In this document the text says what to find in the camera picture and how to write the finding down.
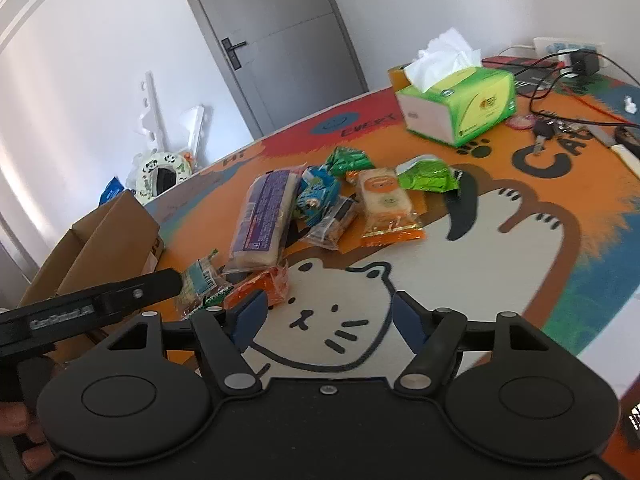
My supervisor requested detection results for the red cable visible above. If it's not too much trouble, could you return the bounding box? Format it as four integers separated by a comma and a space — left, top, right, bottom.
562, 86, 626, 122

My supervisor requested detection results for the blue plastic bag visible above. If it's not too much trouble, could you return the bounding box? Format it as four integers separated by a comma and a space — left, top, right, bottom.
98, 177, 125, 206

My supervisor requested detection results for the black cable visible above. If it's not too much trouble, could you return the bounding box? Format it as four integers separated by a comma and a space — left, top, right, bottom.
515, 55, 628, 126

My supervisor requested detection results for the long purple snack packet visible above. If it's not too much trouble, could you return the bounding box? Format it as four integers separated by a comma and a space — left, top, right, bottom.
222, 169, 306, 273

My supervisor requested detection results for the green and white snack packet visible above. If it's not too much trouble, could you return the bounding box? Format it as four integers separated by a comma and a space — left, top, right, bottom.
175, 249, 233, 318

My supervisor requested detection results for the white power strip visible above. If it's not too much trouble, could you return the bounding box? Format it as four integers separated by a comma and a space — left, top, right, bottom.
532, 36, 613, 68

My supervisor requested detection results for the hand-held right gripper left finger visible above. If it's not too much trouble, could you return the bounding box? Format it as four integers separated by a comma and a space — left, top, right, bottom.
102, 289, 268, 393

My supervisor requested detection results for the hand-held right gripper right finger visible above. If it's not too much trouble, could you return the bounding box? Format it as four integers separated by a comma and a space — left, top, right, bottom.
392, 291, 558, 393

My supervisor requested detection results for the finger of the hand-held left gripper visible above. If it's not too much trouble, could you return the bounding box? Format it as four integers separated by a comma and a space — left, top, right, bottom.
97, 268, 183, 317

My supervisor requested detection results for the short white rack piece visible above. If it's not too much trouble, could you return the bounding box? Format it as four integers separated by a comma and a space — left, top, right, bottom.
177, 104, 206, 171

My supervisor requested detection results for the blue snack packet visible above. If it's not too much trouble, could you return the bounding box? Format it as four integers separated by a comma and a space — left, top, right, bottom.
295, 165, 343, 226

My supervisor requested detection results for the grey door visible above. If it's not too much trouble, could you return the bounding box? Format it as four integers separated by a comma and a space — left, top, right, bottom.
170, 0, 368, 138

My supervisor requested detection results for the green tissue box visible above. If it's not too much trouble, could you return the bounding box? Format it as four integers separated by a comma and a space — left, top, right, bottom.
395, 27, 518, 148

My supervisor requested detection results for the tall white rack piece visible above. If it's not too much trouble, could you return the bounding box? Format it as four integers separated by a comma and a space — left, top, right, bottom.
131, 71, 173, 153

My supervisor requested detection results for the panda print toilet seat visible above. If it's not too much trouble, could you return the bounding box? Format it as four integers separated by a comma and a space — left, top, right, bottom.
132, 150, 193, 206

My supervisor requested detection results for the orange bread packet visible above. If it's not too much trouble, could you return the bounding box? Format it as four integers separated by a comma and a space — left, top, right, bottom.
347, 167, 427, 248

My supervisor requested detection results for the person's left hand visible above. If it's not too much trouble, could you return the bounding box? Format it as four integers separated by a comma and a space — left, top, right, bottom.
0, 403, 51, 472

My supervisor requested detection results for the crumpled green snack packet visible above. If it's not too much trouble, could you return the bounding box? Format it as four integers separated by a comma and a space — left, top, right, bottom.
396, 154, 463, 196

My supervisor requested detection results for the clear packet with dark snack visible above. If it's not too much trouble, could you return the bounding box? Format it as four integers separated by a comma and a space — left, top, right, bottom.
305, 197, 358, 251

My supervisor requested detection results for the white marker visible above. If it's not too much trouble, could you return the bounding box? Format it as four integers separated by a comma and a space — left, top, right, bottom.
611, 144, 640, 176

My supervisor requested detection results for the black item with label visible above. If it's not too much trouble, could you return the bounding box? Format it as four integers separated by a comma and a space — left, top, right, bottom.
621, 400, 640, 443

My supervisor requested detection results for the black round item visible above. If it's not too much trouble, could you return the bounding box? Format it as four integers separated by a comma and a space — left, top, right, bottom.
614, 126, 640, 158

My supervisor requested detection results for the black door handle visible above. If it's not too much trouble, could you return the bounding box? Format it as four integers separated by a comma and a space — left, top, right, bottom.
221, 37, 247, 70

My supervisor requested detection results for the black charger adaptor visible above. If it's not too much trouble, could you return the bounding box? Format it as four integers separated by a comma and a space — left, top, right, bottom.
570, 50, 601, 77

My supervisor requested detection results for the small orange snack packet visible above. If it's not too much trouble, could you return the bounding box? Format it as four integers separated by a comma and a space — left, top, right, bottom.
222, 265, 291, 311

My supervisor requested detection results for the red and black flat device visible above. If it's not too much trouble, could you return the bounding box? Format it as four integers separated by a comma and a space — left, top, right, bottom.
482, 54, 558, 70

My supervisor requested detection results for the green zigzag-edged snack packet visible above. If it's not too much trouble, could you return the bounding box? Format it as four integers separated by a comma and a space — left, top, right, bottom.
325, 146, 376, 177

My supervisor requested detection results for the bunch of keys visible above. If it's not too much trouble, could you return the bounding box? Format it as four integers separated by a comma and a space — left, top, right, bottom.
531, 112, 581, 157

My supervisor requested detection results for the cardboard box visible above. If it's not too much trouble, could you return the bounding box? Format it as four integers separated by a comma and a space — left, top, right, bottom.
17, 190, 163, 366

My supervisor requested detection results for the yellow tape roll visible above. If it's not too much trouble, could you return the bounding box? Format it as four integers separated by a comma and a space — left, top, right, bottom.
387, 62, 413, 93

